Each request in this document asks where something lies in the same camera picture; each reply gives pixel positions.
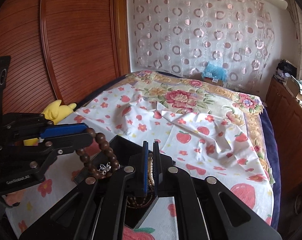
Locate wooden wardrobe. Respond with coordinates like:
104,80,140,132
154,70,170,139
0,0,130,116

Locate silver ornate hair comb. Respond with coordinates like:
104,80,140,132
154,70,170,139
98,162,112,177

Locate pink circle pattern curtain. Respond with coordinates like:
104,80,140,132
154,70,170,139
128,0,274,94

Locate wooden side cabinet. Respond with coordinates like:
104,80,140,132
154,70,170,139
265,78,302,197

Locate black open cardboard box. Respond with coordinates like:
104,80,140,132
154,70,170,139
73,134,177,230

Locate floral quilt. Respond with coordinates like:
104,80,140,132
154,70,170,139
126,70,275,184

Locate yellow plush toy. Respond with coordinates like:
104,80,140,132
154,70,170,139
23,99,78,147

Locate white pearl necklace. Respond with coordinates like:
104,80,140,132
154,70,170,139
147,153,155,188

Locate clutter pile on cabinet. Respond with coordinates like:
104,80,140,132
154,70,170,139
273,60,302,101

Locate strawberry flower print sheet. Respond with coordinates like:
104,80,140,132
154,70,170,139
6,84,279,239

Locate blue bubble wrap bag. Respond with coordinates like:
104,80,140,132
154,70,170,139
201,63,228,82

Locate brown wooden bead bracelet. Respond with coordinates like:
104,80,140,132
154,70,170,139
76,127,121,180

